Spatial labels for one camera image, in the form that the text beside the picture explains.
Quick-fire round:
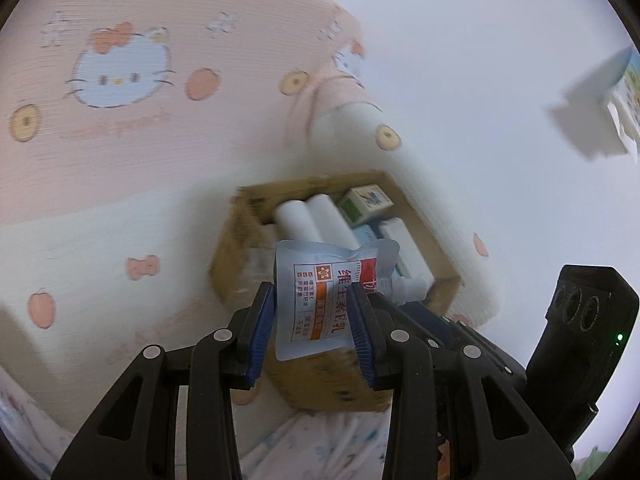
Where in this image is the light blue case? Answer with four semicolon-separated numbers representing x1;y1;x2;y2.
350;224;381;246

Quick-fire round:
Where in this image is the white spiral notepad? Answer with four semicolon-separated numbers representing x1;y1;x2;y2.
378;217;435;286

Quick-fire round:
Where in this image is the white printed carton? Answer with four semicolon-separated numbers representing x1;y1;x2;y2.
546;46;640;162

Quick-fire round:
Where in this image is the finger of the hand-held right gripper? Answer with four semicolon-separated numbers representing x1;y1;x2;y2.
400;306;501;357

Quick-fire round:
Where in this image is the stack of white rolls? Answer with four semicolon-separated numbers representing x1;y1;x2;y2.
272;194;361;251

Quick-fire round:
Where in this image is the white desktop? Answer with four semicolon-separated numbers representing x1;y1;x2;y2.
260;0;640;461

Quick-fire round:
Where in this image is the white patterned sheet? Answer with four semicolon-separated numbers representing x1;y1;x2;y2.
0;360;401;480

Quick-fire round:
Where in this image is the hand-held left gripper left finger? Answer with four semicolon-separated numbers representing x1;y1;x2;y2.
50;281;277;480

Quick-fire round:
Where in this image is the pink cartoon printed mat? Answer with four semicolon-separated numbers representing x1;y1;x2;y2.
0;0;506;480

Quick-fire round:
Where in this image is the white spout pouch orange label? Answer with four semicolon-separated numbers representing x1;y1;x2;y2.
274;238;433;362

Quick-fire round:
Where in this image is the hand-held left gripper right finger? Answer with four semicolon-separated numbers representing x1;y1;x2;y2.
347;282;576;480

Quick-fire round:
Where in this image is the brown cardboard box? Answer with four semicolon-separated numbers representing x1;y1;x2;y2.
209;170;462;413

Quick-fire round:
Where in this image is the green cloth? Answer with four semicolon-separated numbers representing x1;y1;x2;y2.
575;447;613;480

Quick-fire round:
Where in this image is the green white cartoon box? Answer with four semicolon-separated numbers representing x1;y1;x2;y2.
336;185;394;226

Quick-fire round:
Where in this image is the white paper tube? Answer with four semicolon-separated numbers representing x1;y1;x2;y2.
306;194;361;251

